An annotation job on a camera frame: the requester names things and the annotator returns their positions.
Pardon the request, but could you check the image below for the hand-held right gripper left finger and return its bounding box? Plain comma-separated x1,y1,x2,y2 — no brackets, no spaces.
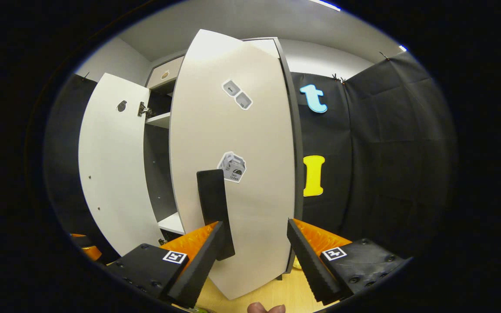
105,221,224,308

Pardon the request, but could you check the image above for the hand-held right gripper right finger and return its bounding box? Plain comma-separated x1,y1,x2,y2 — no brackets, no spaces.
286,218,412,305

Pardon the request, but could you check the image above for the cabinet door with bar handle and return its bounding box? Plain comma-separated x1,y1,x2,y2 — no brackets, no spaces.
78,73,166,257

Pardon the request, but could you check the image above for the white cabinet shelf board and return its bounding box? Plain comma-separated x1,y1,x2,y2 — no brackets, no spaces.
145,112,172,129
158,212,186,235

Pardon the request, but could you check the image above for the grey white cabinet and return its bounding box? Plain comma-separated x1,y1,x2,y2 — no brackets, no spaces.
144,37,305,281

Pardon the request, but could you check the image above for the beige cabinet drawer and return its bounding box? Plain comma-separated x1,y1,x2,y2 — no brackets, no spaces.
146,56,186,90

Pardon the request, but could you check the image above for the black backdrop cloth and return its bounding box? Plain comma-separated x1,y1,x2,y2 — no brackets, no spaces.
44,50,458,261

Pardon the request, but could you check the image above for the long ceiling light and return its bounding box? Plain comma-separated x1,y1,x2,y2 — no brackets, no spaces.
307,0,341,11

